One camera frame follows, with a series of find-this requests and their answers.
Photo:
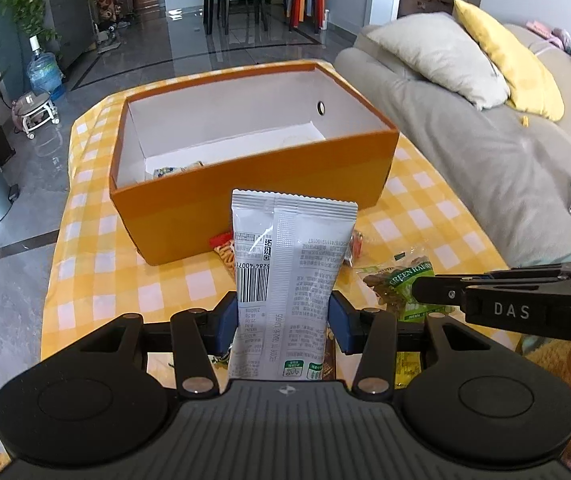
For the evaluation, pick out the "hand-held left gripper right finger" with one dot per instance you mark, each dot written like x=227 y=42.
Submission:
x=341 y=322

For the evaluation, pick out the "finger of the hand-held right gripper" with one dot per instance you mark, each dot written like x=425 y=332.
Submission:
x=440 y=290
x=540 y=271

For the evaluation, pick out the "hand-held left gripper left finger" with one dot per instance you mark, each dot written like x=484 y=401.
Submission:
x=226 y=325

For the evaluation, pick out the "green raisin packet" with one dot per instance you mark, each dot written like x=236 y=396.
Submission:
x=390 y=280

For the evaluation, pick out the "silver snack packet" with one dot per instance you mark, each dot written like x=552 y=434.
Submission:
x=285 y=280

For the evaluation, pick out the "red shrimp stick packet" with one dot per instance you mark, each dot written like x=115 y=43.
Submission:
x=225 y=252

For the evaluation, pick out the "orange cardboard box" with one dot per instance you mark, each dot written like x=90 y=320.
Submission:
x=245 y=160

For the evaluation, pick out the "grey sofa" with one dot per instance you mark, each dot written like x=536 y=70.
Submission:
x=465 y=160

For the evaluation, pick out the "yellow checkered tablecloth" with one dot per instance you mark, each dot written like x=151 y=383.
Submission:
x=95 y=240

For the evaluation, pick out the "yellow pillow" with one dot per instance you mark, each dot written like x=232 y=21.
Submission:
x=515 y=60

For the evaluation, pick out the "grey pillow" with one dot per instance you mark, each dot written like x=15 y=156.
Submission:
x=440 y=55

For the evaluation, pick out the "pink item on sofa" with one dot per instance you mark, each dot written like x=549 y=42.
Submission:
x=550 y=35

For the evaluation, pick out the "small white wheeled stool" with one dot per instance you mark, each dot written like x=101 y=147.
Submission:
x=35 y=112

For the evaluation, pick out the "blue water jug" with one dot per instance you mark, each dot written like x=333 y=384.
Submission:
x=45 y=72

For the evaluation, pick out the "stacked orange red stools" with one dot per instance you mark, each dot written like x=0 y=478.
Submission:
x=308 y=0

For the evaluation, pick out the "grey cabinet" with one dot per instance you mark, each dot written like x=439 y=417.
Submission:
x=70 y=20

